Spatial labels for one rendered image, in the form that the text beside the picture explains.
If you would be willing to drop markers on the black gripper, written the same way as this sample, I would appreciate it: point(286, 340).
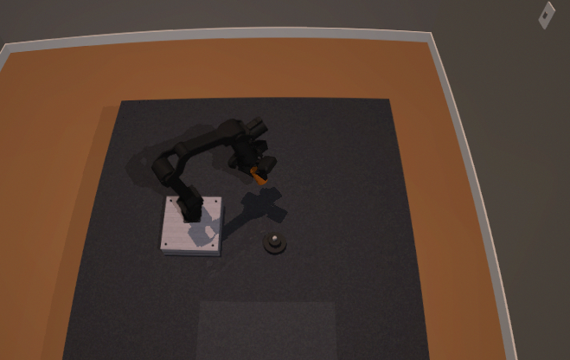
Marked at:
point(248, 159)

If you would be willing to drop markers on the orange cylinder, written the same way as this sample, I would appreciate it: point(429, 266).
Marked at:
point(257, 178)

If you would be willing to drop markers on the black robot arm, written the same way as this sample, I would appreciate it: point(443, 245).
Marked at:
point(231, 132)

